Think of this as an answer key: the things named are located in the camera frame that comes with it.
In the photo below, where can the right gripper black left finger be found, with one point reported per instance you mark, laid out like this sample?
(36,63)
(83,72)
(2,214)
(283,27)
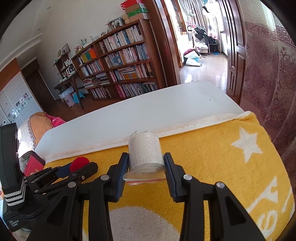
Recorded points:
(63,219)

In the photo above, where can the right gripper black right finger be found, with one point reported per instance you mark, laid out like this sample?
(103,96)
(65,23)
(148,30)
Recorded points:
(228,219)

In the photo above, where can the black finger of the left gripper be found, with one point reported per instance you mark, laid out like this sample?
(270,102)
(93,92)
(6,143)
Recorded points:
(49,175)
(78,176)

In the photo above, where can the white tape roll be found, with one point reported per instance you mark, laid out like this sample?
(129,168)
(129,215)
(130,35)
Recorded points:
(146,162)

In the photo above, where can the red metal tin box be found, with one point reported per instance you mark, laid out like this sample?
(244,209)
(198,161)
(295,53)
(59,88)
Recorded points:
(31,163)

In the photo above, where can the bed with red blanket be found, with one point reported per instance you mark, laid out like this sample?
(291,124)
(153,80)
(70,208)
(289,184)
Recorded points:
(25,138)

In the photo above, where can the orange checked pillow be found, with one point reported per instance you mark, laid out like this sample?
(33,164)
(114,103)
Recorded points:
(39,124)

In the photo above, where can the yellow white towel mat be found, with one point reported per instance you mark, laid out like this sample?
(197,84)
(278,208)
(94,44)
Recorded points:
(234,149)

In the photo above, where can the white wardrobe with stickers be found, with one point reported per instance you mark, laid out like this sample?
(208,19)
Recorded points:
(17,101)

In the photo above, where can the dark wooden desk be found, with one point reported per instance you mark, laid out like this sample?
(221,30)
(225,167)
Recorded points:
(70,82)

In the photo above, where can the wooden bookshelf with books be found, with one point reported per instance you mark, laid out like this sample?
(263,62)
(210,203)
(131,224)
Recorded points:
(121,64)

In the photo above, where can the purple patterned curtain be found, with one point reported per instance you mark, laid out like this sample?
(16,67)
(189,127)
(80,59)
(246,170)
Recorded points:
(269,85)

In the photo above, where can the stacked gift boxes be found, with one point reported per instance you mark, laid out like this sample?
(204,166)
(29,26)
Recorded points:
(134,10)

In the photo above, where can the dark wooden door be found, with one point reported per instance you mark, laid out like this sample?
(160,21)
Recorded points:
(236,47)

